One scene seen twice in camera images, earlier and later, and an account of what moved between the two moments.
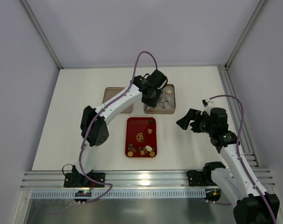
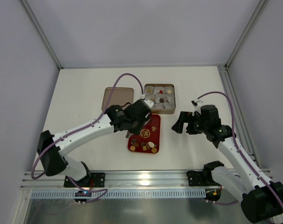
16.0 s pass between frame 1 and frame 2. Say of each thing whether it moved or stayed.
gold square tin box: stayed
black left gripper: moved
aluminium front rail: stayed
